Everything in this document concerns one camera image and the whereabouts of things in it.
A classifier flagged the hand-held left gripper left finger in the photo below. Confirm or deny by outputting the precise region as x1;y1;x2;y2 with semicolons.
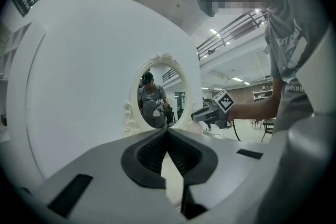
22;127;182;224

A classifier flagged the white cube shelving unit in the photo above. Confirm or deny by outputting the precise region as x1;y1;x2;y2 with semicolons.
0;22;34;82

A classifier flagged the black balcony railing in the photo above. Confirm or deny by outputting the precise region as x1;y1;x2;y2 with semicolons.
196;9;269;61

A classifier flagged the person's right forearm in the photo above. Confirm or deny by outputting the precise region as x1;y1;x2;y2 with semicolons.
228;78;280;124

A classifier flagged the wall shelf with items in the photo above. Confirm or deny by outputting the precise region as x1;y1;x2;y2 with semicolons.
253;85;274;101

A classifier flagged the dark wooden chair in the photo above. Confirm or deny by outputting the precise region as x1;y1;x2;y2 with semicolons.
261;118;276;143

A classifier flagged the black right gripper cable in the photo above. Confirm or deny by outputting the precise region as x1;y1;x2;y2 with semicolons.
230;119;242;143

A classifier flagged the oval mirror with ornate frame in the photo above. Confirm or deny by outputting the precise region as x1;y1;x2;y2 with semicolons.
122;52;197;139

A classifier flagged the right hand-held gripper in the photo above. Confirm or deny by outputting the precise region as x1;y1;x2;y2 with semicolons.
191;89;235;130

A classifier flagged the person's grey printed t-shirt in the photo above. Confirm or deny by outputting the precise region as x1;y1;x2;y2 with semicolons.
264;0;336;137

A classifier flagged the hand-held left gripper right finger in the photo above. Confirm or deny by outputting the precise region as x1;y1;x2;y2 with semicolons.
167;127;273;220

